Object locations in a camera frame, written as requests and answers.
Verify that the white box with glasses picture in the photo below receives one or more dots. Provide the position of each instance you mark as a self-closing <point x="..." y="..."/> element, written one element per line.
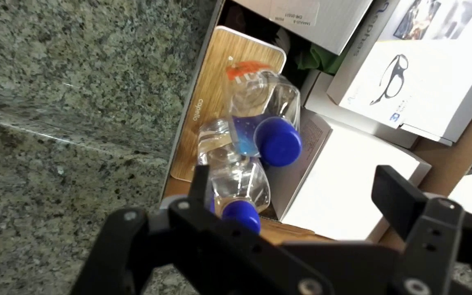
<point x="432" y="82"/>

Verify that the flat white box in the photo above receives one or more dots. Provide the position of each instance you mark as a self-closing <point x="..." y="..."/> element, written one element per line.
<point x="322" y="96"/>

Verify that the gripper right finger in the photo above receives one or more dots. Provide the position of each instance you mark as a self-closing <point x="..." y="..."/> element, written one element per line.
<point x="436" y="241"/>

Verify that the brown cardboard box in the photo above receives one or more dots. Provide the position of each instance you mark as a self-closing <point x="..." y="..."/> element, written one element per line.
<point x="453" y="151"/>

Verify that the plain white carton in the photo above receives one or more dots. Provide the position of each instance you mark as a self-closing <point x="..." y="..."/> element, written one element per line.
<point x="342" y="188"/>

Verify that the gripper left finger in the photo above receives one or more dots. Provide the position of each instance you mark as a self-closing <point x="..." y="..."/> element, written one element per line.
<point x="219" y="250"/>

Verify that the wood-print flat box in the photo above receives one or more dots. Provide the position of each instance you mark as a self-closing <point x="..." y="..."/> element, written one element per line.
<point x="215" y="82"/>

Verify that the white box with label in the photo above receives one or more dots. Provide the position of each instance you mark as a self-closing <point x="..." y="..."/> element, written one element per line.
<point x="326" y="20"/>

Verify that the clear water bottle blue cap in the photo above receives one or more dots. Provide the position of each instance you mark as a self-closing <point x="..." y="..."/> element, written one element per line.
<point x="240" y="180"/>

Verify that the clear water bottle orange label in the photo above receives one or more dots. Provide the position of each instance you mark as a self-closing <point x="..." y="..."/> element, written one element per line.
<point x="260" y="102"/>

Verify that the green cloth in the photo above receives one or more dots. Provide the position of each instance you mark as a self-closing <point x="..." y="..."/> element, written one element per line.
<point x="318" y="59"/>

